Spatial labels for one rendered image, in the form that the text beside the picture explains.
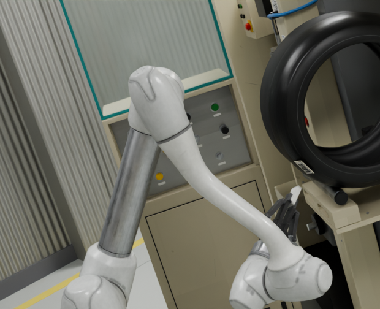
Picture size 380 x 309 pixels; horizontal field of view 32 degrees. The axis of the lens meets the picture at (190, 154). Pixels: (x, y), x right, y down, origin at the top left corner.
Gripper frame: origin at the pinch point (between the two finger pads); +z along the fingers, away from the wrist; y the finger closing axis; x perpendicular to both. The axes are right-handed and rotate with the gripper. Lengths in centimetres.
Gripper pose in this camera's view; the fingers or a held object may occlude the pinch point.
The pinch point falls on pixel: (293, 196)
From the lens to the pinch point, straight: 204.9
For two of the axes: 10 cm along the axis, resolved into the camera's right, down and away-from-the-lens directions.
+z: 4.2, -6.9, 5.8
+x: 5.4, -3.3, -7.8
